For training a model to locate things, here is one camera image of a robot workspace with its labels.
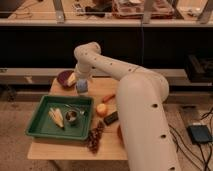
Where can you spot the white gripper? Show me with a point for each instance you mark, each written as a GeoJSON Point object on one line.
{"type": "Point", "coordinates": [82, 73]}

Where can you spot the silver fork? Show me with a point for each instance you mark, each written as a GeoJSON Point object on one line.
{"type": "Point", "coordinates": [81, 111]}

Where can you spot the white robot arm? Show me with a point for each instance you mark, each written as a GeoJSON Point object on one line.
{"type": "Point", "coordinates": [139, 101]}

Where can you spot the yellow wedge in bowl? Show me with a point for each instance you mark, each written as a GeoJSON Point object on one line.
{"type": "Point", "coordinates": [71, 80]}

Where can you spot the purple bowl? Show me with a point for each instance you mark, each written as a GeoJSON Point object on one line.
{"type": "Point", "coordinates": [62, 78]}

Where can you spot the orange carrot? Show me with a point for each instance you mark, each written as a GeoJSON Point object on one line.
{"type": "Point", "coordinates": [108, 98]}

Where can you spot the yellow orange apple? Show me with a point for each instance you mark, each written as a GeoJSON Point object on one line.
{"type": "Point", "coordinates": [101, 110]}

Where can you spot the small metal cup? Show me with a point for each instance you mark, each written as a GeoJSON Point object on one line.
{"type": "Point", "coordinates": [72, 117]}

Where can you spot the green plastic tray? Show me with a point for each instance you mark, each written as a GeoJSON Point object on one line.
{"type": "Point", "coordinates": [63, 117]}

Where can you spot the black rectangular block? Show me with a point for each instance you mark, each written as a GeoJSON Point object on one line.
{"type": "Point", "coordinates": [108, 120]}

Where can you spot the dark grape bunch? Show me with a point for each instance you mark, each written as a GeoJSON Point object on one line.
{"type": "Point", "coordinates": [94, 136]}

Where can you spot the wooden table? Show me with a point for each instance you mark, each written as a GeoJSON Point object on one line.
{"type": "Point", "coordinates": [111, 144]}

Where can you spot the black foot pedal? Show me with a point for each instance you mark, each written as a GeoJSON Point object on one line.
{"type": "Point", "coordinates": [199, 134]}

